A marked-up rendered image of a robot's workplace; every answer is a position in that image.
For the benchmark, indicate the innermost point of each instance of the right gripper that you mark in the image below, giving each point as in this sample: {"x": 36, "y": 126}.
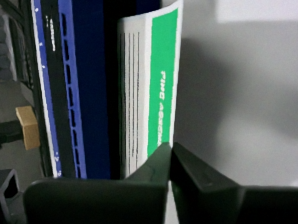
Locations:
{"x": 9, "y": 176}

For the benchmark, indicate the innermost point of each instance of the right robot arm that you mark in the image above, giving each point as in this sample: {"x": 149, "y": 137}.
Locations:
{"x": 9, "y": 132}

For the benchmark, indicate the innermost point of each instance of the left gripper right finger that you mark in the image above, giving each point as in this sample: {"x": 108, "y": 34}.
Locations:
{"x": 203, "y": 195}

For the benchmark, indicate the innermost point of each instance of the blue laminator body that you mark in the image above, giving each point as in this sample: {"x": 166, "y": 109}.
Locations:
{"x": 78, "y": 54}

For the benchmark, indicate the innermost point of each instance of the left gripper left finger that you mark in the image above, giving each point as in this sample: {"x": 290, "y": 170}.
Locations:
{"x": 62, "y": 200}

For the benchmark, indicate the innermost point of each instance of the white laminating pouch with green label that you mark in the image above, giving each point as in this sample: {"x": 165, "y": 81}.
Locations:
{"x": 148, "y": 50}

